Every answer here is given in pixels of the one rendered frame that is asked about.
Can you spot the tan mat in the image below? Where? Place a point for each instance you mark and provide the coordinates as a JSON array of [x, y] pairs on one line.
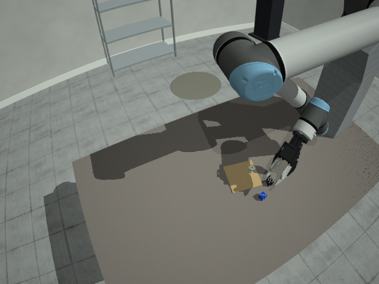
[[240, 178]]

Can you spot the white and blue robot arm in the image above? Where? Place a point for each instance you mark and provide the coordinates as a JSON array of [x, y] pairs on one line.
[[257, 72]]

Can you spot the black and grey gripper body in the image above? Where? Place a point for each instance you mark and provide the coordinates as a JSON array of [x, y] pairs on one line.
[[290, 152]]

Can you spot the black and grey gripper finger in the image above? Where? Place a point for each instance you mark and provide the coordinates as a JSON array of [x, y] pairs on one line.
[[287, 171], [276, 162]]

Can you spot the white die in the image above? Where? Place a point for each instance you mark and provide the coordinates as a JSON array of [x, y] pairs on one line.
[[251, 168]]

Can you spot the blue die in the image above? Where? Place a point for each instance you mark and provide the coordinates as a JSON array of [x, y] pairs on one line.
[[262, 196]]

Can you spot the black die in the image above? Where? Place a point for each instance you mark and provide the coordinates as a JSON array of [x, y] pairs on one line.
[[269, 182]]

